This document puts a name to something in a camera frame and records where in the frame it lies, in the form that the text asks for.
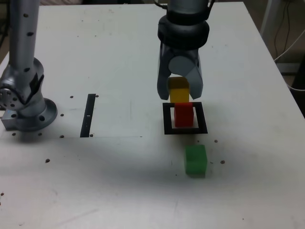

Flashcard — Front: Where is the white furniture post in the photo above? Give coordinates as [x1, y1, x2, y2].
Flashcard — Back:
[259, 0, 275, 36]

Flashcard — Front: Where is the yellow cube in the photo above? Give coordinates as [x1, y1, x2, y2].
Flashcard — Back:
[168, 76, 191, 103]

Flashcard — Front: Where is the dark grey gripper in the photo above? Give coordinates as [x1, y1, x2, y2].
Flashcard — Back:
[156, 42, 205, 101]

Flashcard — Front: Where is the black tape square outline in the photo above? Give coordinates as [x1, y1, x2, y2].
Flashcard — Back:
[162, 102, 208, 135]

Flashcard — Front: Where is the white cable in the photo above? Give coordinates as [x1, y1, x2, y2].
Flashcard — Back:
[274, 30, 305, 92]

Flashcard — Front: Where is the person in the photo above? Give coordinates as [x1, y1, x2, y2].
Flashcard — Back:
[39, 0, 83, 5]

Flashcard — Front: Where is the black tape strip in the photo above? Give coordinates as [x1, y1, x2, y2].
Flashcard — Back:
[80, 94, 96, 138]

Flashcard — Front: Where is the red cube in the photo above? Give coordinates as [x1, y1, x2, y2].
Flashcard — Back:
[173, 102, 194, 127]

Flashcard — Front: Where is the green cube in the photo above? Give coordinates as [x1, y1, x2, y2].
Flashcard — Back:
[185, 144, 207, 177]

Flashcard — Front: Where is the grey rail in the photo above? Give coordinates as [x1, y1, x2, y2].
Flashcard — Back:
[276, 62, 301, 76]

